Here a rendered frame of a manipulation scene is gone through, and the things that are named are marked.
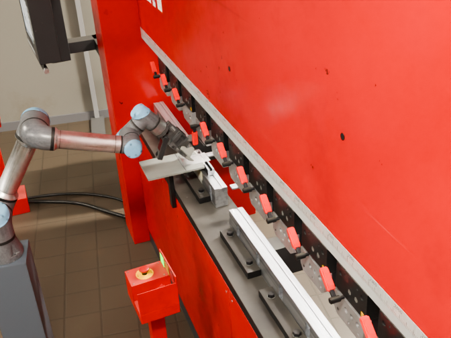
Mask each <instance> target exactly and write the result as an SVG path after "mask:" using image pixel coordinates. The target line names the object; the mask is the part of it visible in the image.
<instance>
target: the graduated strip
mask: <svg viewBox="0 0 451 338"><path fill-rule="evenodd" d="M140 31H141V34H142V35H143V36H144V37H145V38H146V39H147V40H148V41H149V42H150V43H151V44H152V45H153V47H154V48H155V49H156V50H157V51H158V52H159V54H160V55H161V56H162V57H163V58H164V59H165V60H166V61H167V62H168V63H169V64H170V65H171V67H172V68H173V69H174V70H175V71H176V72H177V74H178V75H179V76H180V77H181V78H182V79H183V80H184V81H185V82H186V83H187V84H188V86H189V87H190V88H191V89H192V90H193V91H194V92H195V94H196V95H197V96H198V97H199V98H200V99H201V100H202V101H203V102H204V103H205V104H206V105H207V107H208V108H209V109H210V110H211V111H212V112H213V114H214V115H215V116H216V117H217V118H218V119H219V120H220V121H221V122H222V123H223V124H224V125H225V127H226V128H227V129H228V130H229V131H230V132H231V134H232V135H233V136H234V137H235V138H236V139H237V140H238V141H239V142H240V143H241V144H242V146H243V147H244V148H245V149H246V150H247V151H248V153H249V154H250V155H251V156H252V157H253V158H254V159H255V160H256V161H257V162H258V163H259V164H260V166H261V167H262V168H263V169H264V170H265V171H266V173H267V174H268V175H269V176H270V177H271V178H272V179H273V180H274V181H275V182H276V183H277V184H278V186H279V187H280V188H281V189H282V190H283V191H284V192H285V194H286V195H287V196H288V197H289V198H290V199H291V200H292V201H293V202H294V203H295V204H296V206H297V207H298V208H299V209H300V210H301V211H302V213H303V214H304V215H305V216H306V217H307V218H308V219H309V220H310V221H311V222H312V223H313V224H314V226H315V227H316V228H317V229H318V230H319V231H320V233H321V234H322V235H323V236H324V237H325V238H326V239H327V240H328V241H329V242H330V243H331V244H332V246H333V247H334V248H335V249H336V250H337V251H338V253H339V254H340V255H341V256H342V257H343V258H344V259H345V260H346V261H347V262H348V263H349V264H350V266H351V267H352V268H353V269H354V270H355V271H356V273H357V274H358V275H359V276H360V277H361V278H362V279H363V280H364V281H365V282H366V283H367V284H368V286H369V287H370V288H371V289H372V290H373V291H374V293H375V294H376V295H377V296H378V297H379V298H380V299H381V300H382V301H383V302H384V303H385V304H386V306H387V307H388V308H389V309H390V310H391V311H392V313H393V314H394V315H395V316H396V317H397V318H398V319H399V320H400V321H401V322H402V323H403V325H404V326H405V327H406V328H407V329H408V330H409V332H410V333H411V334H412V335H413V336H414V337H415V338H427V337H426V336H425V335H424V334H423V333H422V332H421V331H420V330H419V329H418V328H417V327H416V325H415V324H414V323H413V322H412V321H411V320H410V319H409V318H408V316H407V315H406V314H405V313H404V312H403V311H402V310H401V309H400V308H399V307H398V306H397V305H396V304H395V303H394V302H393V301H392V299H391V298H390V297H389V296H388V295H387V294H386V293H385V292H384V290H383V289H382V288H381V287H380V286H379V285H378V284H377V283H376V282H375V281H374V280H373V279H372V278H371V277H370V276H369V275H368V273H367V272H366V271H365V270H364V269H363V268H362V267H361V266H360V264H359V263H358V262H357V261H356V260H355V259H354V258H353V257H352V256H351V255H350V254H349V253H348V252H347V251H346V250H345V249H344V247H343V246H342V245H341V244H340V243H339V242H338V241H337V240H336V238H335V237H334V236H333V235H332V234H331V233H330V232H329V231H328V230H327V229H326V228H325V227H324V226H323V225H322V224H321V223H320V221H319V220H318V219H317V218H316V217H315V216H314V215H313V214H312V212H311V211H310V210H309V209H308V208H307V207H306V206H305V205H304V204H303V203H302V202H301V201H300V200H299V199H298V198H297V197H296V195H295V194H294V193H293V192H292V191H291V190H290V189H289V187H288V186H287V185H286V184H285V183H284V182H283V181H282V180H281V179H280V178H279V177H278V176H277V175H276V174H275V173H274V172H273V171H272V169H271V168H270V167H269V166H268V165H267V164H266V163H265V162H264V160H263V159H262V158H261V157H260V156H259V155H258V154H257V153H256V152H255V151H254V150H253V149H252V148H251V147H250V146H249V145H248V143H247V142H246V141H245V140H244V139H243V138H242V137H241V136H240V134H239V133H238V132H237V131H236V130H235V129H234V128H233V127H232V126H231V125H230V124H229V123H228V122H227V121H226V120H225V119H224V117H223V116H222V115H221V114H220V113H219V112H218V111H217V109H216V108H215V107H214V106H213V105H212V104H211V103H210V102H209V101H208V100H207V99H206V98H205V97H204V96H203V95H202V94H201V92H200V91H199V90H198V89H197V88H196V87H195V86H194V85H193V83H192V82H191V81H190V80H189V79H188V78H187V77H186V76H185V75H184V74H183V73H182V72H181V71H180V70H179V69H178V68H177V66H176V65H175V64H174V63H173V62H172V61H171V60H170V59H169V58H168V56H167V55H166V54H165V53H164V52H163V51H162V50H161V49H160V48H159V47H158V46H157V45H156V44H155V43H154V42H153V41H152V39H151V38H150V37H149V36H148V35H147V34H146V33H145V31H144V30H143V29H142V28H140Z"/></svg>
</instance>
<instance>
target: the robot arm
mask: <svg viewBox="0 0 451 338"><path fill-rule="evenodd" d="M130 115H131V117H132V118H131V119H130V120H129V121H128V122H127V123H126V124H125V125H124V126H123V127H122V128H121V129H120V130H119V132H118V133H117V134H116V135H109V134H101V133H86V132H78V131H64V130H58V129H57V128H56V127H50V118H49V116H48V114H47V112H45V110H43V109H41V108H38V107H31V108H29V109H26V110H25V111H24V112H23V113H22V115H21V121H20V123H19V125H18V128H17V131H16V133H15V138H16V139H17V140H16V143H15V145H14V147H13V149H12V152H11V154H10V157H9V159H8V161H7V163H6V166H5V168H4V171H3V173H2V175H1V178H0V265H6V264H10V263H12V262H14V261H16V260H18V259H19V258H20V257H21V256H22V255H23V252H24V249H23V245H22V244H21V242H20V241H19V239H18V238H17V237H16V236H15V231H14V228H13V224H12V216H13V209H14V206H15V204H16V202H17V200H18V197H19V194H18V192H17V190H18V188H19V186H20V184H21V182H22V179H23V177H24V175H25V173H26V170H27V169H28V166H29V164H30V161H31V159H32V156H33V155H34V152H35V150H36V149H39V150H48V151H54V150H56V149H65V150H82V151H91V152H108V153H117V154H125V155H126V156H127V157H129V158H137V157H139V156H140V155H141V154H142V142H141V141H140V134H141V133H142V132H143V131H144V130H145V129H147V130H148V131H150V132H151V133H153V134H154V135H155V136H157V137H159V138H160V141H159V144H158V147H157V151H156V157H157V159H158V160H162V159H163V157H164V153H165V150H166V146H167V144H168V145H169V146H170V147H171V148H172V149H173V150H175V151H177V152H178V153H179V154H180V155H181V156H183V157H184V158H186V159H188V160H189V161H194V159H192V158H191V155H192V153H193V151H194V148H193V147H190V148H187V146H188V145H189V141H187V140H188V137H187V136H186V134H185V133H184V132H183V131H182V130H180V129H179V128H178V127H177V126H176V127H175V126H174V125H173V124H172V123H171V122H170V121H169V120H168V121H167V122H165V121H163V120H162V119H161V118H159V116H157V115H156V114H155V113H154V112H152V111H151V110H150V109H149V108H147V107H146V106H145V105H143V104H141V103H140V104H137V105H136V106H135V107H134V108H133V109H132V111H131V113H130Z"/></svg>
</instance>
